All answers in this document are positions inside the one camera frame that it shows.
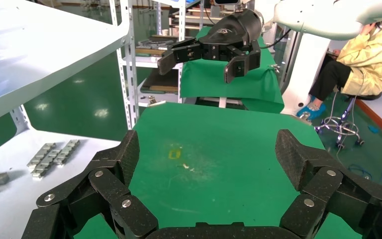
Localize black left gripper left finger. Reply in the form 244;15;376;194
21;129;159;239

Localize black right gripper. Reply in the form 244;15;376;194
157;8;264;84

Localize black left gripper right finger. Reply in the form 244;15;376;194
275;128;382;239

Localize grey metal parts stack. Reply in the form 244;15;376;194
135;34;179;56

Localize green cloth on background table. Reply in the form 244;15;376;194
180;26;285;115

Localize toothed metal strip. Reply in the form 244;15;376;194
53;139;80;166
31;149;62;179
26;142;57;169

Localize brown wooden board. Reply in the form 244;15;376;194
140;68;180;95

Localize white background shelf rack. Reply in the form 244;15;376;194
135;0;205;108

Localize black stool with chrome base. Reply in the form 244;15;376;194
314;92;382;150

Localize white robot torso column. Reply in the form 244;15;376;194
281;31;332;116

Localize person in yellow coat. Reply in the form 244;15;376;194
296;19;382;121

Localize white metal shelf rack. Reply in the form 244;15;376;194
0;0;141;239

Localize blue floor cable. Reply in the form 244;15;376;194
347;164;382;183

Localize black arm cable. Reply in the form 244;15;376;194
260;29;292;49

